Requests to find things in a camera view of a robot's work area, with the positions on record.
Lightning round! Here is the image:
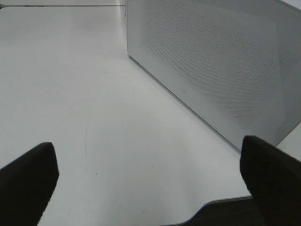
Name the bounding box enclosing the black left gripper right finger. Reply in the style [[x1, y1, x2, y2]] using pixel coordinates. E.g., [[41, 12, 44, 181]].
[[239, 136, 301, 226]]

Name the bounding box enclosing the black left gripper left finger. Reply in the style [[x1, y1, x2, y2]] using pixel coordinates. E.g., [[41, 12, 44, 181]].
[[0, 142, 59, 226]]

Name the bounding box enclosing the white microwave door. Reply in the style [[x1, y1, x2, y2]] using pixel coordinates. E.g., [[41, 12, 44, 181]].
[[126, 0, 301, 148]]

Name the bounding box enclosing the white adjacent table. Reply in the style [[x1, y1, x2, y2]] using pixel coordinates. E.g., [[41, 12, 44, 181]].
[[0, 0, 127, 8]]

